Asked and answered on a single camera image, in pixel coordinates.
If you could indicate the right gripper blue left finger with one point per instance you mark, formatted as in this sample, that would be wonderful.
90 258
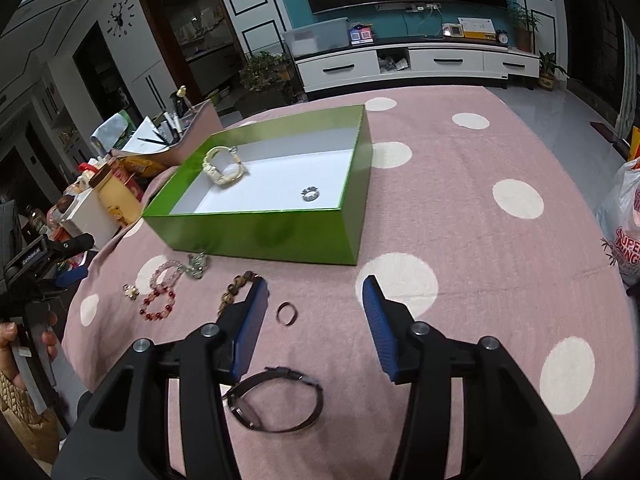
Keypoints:
240 325

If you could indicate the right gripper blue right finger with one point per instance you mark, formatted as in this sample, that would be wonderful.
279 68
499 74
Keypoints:
389 322

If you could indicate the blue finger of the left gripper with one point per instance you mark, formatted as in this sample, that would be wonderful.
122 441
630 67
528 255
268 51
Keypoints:
71 276

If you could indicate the black band wristwatch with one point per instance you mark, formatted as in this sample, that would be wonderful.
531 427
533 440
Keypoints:
257 401

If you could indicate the cream white wristwatch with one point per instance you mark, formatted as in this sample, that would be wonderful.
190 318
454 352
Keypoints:
224 166

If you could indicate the white cardboard box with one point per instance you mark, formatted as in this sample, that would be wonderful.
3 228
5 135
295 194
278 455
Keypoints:
88 215

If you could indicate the small flower brooch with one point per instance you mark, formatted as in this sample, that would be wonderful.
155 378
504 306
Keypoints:
130 291

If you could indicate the yellow bear drink bottle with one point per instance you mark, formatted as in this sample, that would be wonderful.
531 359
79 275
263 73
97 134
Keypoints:
116 198

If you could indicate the yellow snack bag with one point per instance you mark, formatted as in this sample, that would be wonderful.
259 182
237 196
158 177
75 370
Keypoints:
142 166

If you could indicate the green cardboard box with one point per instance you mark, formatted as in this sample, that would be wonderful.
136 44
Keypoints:
303 200

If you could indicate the pink polka dot blanket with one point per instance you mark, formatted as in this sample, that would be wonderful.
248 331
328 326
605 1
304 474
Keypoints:
479 219

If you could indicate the pink storage bin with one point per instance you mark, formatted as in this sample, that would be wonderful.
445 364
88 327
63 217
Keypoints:
204 124

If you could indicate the potted green plant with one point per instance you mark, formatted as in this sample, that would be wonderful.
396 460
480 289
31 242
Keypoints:
267 84

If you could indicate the white plastic shopping bag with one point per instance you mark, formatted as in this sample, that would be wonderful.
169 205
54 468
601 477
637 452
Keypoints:
618 218

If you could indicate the white tv cabinet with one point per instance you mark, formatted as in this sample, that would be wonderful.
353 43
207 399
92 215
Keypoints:
414 60

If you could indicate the clear plastic storage box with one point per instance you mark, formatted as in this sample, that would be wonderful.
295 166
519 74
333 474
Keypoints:
318 37

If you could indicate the small potted plant right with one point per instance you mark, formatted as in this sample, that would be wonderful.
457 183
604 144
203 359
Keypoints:
524 24

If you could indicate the black wall clock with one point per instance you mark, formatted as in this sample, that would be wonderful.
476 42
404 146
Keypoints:
119 21

